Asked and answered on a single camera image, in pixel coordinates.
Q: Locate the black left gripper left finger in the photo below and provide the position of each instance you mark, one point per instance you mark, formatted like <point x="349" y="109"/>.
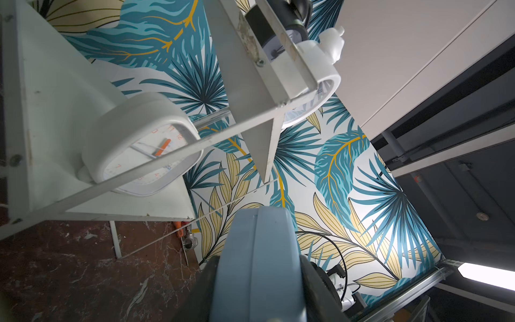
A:
<point x="197" y="306"/>

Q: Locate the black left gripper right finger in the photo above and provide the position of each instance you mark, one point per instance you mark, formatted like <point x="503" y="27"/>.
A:
<point x="320" y="294"/>

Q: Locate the blue square alarm clock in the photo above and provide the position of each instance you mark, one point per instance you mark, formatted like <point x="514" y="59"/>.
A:
<point x="259" y="276"/>

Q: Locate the white square alarm clock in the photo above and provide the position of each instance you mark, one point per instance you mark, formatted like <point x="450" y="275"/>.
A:
<point x="143" y="128"/>

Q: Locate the white round alarm clock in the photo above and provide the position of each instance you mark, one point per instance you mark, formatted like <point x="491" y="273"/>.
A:
<point x="308" y="73"/>

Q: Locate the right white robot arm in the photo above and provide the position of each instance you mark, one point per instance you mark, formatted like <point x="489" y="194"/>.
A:
<point x="351" y="302"/>

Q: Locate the white two-tier shelf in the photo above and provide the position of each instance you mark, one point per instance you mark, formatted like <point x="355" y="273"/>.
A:
<point x="78" y="149"/>

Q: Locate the orange handled tool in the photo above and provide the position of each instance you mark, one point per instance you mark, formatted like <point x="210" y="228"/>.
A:
<point x="181" y="228"/>

